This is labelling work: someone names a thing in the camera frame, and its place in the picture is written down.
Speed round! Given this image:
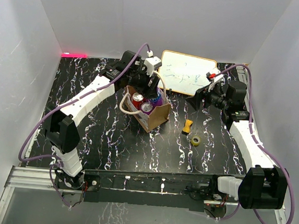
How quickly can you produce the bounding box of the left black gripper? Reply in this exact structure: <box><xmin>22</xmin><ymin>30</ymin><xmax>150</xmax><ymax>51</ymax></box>
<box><xmin>126</xmin><ymin>64</ymin><xmax>160</xmax><ymax>100</ymax></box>

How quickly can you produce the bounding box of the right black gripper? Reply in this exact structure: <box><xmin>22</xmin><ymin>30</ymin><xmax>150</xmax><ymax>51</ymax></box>
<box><xmin>185</xmin><ymin>78</ymin><xmax>232</xmax><ymax>113</ymax></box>

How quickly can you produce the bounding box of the red cola can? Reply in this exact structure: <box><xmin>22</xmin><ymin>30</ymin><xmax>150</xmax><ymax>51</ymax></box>
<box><xmin>131</xmin><ymin>92</ymin><xmax>144</xmax><ymax>110</ymax></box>

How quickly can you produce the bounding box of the purple soda can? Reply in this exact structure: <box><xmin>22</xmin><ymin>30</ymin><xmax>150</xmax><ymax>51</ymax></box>
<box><xmin>140</xmin><ymin>102</ymin><xmax>153</xmax><ymax>115</ymax></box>
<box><xmin>149</xmin><ymin>90</ymin><xmax>163</xmax><ymax>108</ymax></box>

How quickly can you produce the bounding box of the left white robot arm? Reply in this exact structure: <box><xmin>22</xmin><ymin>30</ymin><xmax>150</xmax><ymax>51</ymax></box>
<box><xmin>43</xmin><ymin>51</ymin><xmax>162</xmax><ymax>189</ymax></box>

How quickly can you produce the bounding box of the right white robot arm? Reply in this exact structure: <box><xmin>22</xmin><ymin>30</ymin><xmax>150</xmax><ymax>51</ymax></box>
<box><xmin>186</xmin><ymin>80</ymin><xmax>288</xmax><ymax>209</ymax></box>

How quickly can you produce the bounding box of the orange dog bone toy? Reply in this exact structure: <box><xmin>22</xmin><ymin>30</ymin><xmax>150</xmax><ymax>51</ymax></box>
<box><xmin>182</xmin><ymin>120</ymin><xmax>193</xmax><ymax>135</ymax></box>

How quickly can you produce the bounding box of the yellow tape roll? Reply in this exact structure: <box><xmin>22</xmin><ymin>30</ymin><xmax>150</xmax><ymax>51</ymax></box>
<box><xmin>190</xmin><ymin>135</ymin><xmax>201</xmax><ymax>147</ymax></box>

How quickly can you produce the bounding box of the pink red tape strip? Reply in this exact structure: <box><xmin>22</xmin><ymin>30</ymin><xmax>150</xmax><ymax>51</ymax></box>
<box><xmin>61</xmin><ymin>53</ymin><xmax>88</xmax><ymax>58</ymax></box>

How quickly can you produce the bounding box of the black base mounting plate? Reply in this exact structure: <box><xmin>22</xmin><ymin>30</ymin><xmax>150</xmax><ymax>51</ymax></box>
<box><xmin>54</xmin><ymin>169</ymin><xmax>236</xmax><ymax>212</ymax></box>

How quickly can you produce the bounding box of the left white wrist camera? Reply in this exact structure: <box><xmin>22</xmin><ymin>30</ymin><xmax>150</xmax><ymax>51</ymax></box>
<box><xmin>144</xmin><ymin>56</ymin><xmax>162</xmax><ymax>76</ymax></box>

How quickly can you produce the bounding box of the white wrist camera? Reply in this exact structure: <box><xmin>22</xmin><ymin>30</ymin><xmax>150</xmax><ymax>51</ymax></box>
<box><xmin>144</xmin><ymin>56</ymin><xmax>162</xmax><ymax>76</ymax></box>
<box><xmin>206</xmin><ymin>67</ymin><xmax>223</xmax><ymax>92</ymax></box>

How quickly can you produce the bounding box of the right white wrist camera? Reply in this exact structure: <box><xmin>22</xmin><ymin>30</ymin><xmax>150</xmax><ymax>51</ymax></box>
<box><xmin>206</xmin><ymin>67</ymin><xmax>223</xmax><ymax>92</ymax></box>

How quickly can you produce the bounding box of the small whiteboard orange frame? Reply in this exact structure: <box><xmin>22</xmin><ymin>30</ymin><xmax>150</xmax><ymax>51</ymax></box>
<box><xmin>159</xmin><ymin>50</ymin><xmax>220</xmax><ymax>96</ymax></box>

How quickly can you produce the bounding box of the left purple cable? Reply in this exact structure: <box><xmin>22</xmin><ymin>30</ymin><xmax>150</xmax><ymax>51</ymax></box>
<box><xmin>13</xmin><ymin>32</ymin><xmax>153</xmax><ymax>216</ymax></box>

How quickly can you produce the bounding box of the purple cable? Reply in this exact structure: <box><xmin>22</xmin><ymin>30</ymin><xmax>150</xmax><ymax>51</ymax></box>
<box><xmin>13</xmin><ymin>32</ymin><xmax>153</xmax><ymax>216</ymax></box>
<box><xmin>199</xmin><ymin>61</ymin><xmax>299</xmax><ymax>224</ymax></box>

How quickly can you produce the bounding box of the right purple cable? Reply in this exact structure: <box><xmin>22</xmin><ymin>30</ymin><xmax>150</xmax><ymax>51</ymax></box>
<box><xmin>199</xmin><ymin>61</ymin><xmax>299</xmax><ymax>224</ymax></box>

